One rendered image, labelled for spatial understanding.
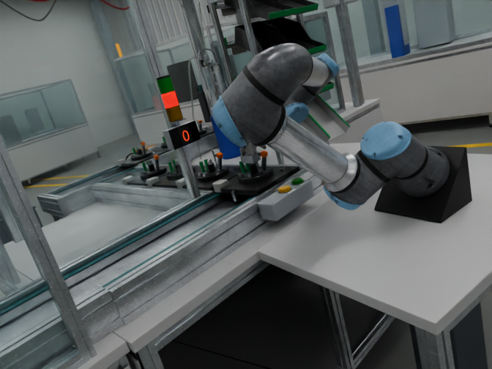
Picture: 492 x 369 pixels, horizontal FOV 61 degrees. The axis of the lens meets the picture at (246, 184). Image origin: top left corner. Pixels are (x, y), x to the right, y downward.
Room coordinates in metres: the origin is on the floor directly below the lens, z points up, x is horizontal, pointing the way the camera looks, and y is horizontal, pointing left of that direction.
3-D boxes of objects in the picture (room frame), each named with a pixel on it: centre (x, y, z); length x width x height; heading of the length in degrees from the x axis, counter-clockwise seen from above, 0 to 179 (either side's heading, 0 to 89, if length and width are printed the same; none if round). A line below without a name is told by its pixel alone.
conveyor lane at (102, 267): (1.35, 0.20, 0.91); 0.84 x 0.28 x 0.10; 131
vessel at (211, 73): (2.53, 0.02, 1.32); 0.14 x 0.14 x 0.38
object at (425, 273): (1.17, -0.48, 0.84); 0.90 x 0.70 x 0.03; 120
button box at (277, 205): (1.31, -0.12, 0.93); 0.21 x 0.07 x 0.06; 131
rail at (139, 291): (1.23, 0.07, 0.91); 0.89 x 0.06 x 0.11; 131
